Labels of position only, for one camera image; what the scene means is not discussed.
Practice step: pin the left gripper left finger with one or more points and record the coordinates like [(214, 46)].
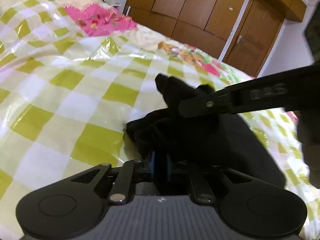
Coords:
[(134, 178)]

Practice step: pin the checkered yellow bed cover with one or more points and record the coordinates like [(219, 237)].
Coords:
[(73, 74)]

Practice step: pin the black pants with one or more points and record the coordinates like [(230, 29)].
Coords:
[(205, 140)]

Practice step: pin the brown wooden wardrobe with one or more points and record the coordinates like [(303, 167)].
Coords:
[(206, 24)]

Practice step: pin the dark gloved right hand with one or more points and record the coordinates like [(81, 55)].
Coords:
[(308, 125)]

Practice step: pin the brown wooden door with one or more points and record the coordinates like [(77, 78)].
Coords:
[(254, 37)]

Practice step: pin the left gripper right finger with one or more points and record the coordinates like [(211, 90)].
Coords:
[(186, 178)]

